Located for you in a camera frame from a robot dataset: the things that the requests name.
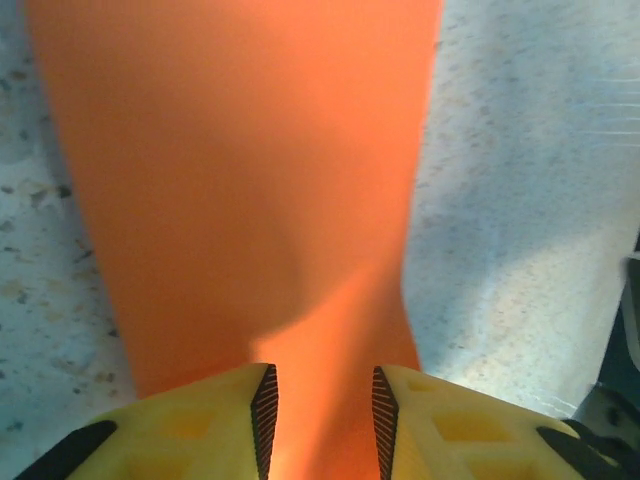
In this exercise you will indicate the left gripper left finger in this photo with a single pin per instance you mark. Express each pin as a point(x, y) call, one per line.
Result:
point(200, 430)

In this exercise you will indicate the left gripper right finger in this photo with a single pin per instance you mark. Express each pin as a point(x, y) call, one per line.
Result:
point(450, 430)

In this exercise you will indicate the aluminium mounting rail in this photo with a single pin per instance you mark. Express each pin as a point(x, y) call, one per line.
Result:
point(632, 300)

